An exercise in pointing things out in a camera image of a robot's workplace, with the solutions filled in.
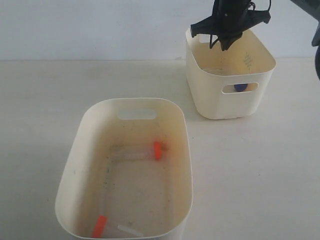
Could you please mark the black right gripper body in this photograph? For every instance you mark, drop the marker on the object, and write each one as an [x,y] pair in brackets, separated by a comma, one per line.
[230,18]

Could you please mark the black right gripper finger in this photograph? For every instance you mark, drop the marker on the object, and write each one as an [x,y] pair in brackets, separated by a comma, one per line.
[227,41]

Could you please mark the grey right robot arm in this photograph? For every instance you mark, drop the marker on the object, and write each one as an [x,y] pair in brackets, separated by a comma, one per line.
[312,8]

